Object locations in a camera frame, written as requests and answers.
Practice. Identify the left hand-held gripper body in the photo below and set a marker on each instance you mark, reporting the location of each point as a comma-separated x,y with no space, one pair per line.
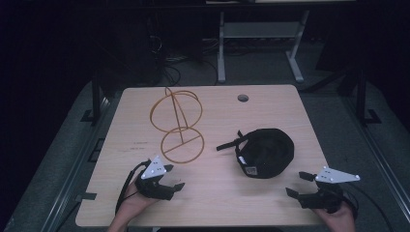
154,170

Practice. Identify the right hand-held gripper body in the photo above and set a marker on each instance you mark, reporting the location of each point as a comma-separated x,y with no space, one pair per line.
335,176

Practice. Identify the black cap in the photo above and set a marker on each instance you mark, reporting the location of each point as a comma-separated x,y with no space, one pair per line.
266,154

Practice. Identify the person's left hand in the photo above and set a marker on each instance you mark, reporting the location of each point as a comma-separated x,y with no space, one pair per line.
137,201

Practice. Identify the person's right hand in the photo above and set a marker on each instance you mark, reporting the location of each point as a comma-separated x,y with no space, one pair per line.
336,220

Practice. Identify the black metal stand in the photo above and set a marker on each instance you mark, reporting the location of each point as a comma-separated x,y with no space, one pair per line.
95,100
361,100

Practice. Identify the aluminium rail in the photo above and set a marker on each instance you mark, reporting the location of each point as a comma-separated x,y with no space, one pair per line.
382,161
74,167

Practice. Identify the black table bracket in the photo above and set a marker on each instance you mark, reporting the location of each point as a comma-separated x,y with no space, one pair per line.
85,196

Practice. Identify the white metal desk frame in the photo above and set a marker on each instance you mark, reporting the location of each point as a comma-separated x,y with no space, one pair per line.
261,29

